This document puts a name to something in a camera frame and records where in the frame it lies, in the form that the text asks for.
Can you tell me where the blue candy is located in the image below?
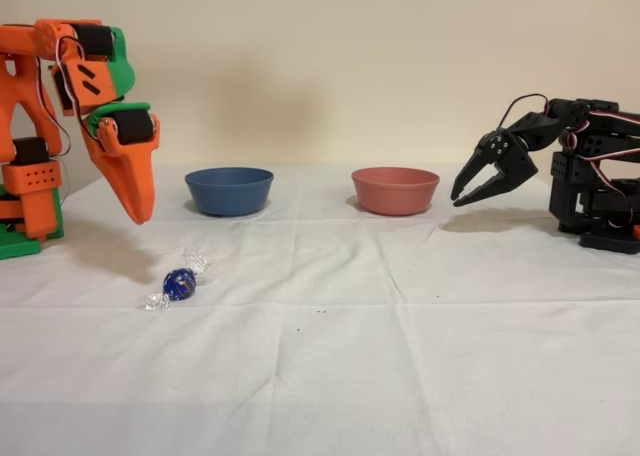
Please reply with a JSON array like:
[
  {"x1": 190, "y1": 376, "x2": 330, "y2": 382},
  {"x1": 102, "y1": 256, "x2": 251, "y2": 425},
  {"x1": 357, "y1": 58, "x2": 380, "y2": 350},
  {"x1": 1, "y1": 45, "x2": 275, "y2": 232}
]
[{"x1": 137, "y1": 248, "x2": 214, "y2": 313}]

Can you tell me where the pink bowl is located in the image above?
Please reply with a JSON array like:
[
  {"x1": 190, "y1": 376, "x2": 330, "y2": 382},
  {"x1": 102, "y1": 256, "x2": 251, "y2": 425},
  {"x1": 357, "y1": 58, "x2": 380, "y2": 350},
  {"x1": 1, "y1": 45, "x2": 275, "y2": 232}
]
[{"x1": 350, "y1": 166, "x2": 441, "y2": 217}]

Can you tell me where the blue bowl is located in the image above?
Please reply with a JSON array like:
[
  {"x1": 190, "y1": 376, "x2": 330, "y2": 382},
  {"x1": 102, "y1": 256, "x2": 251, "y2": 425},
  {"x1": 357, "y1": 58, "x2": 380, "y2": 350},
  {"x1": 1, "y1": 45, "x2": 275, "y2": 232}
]
[{"x1": 184, "y1": 166, "x2": 275, "y2": 218}]

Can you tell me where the white tablecloth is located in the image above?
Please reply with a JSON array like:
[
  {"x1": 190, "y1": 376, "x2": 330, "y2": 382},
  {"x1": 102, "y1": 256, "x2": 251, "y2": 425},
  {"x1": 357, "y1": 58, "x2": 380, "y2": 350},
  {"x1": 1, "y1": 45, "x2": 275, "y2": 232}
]
[{"x1": 0, "y1": 163, "x2": 640, "y2": 456}]

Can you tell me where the orange arm servo cable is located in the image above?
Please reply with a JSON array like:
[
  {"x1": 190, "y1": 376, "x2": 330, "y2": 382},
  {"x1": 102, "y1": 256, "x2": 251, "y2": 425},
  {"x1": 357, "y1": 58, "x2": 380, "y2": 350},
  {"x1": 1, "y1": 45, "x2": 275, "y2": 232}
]
[{"x1": 49, "y1": 34, "x2": 101, "y2": 152}]

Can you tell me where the black arm servo cable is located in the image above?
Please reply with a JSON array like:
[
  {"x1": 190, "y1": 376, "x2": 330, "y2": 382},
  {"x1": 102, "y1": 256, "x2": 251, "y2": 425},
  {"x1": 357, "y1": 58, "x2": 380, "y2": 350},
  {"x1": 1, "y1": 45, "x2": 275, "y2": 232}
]
[{"x1": 497, "y1": 93, "x2": 551, "y2": 131}]

